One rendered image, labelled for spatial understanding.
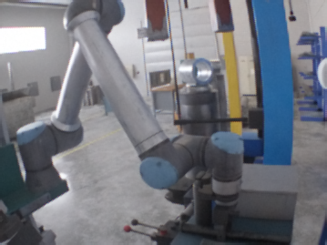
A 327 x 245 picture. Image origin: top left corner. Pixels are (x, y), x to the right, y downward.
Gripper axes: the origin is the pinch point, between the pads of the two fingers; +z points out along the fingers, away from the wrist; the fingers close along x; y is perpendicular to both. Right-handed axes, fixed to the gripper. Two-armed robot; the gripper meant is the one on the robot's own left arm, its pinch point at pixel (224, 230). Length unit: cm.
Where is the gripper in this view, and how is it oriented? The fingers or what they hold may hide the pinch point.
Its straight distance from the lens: 86.9
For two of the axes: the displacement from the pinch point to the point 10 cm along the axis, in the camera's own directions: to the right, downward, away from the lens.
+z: 0.9, 9.6, 2.5
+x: 4.6, -2.6, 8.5
